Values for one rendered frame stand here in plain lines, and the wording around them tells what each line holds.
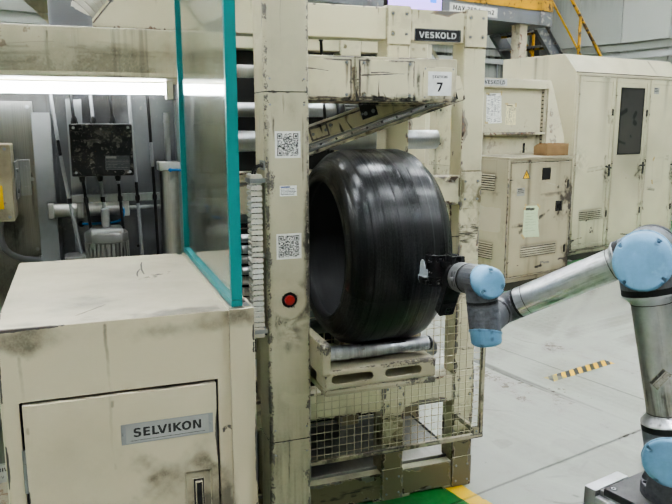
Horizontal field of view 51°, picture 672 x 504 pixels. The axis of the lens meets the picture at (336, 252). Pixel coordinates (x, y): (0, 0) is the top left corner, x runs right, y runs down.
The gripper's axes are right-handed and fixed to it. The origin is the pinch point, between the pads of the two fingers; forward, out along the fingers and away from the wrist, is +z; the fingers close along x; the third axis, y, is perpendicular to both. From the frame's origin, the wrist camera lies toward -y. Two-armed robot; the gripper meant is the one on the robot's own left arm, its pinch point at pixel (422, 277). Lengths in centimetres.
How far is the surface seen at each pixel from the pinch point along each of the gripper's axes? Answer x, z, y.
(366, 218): 15.0, 3.2, 16.9
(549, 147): -337, 394, 64
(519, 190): -294, 382, 24
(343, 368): 18.2, 16.4, -27.0
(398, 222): 6.3, 1.5, 15.5
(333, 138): 4, 57, 43
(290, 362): 31.6, 25.5, -25.7
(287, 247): 32.3, 21.5, 8.9
